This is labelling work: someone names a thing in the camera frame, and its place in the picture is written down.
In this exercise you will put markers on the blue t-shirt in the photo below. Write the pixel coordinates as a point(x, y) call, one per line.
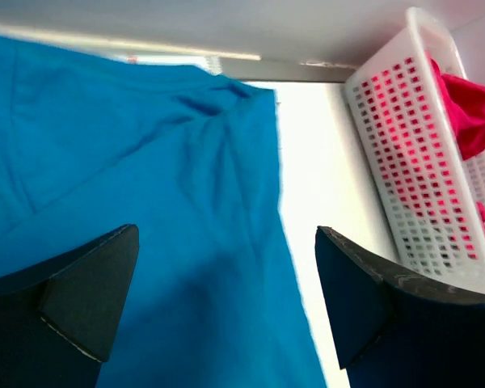
point(191, 159)

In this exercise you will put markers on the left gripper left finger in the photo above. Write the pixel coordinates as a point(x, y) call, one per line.
point(59, 318)

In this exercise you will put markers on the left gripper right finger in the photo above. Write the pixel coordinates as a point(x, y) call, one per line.
point(393, 327)

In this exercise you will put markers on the white plastic basket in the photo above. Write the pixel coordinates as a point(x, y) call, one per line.
point(434, 199)

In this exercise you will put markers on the red t-shirt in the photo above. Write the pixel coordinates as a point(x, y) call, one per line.
point(464, 102)

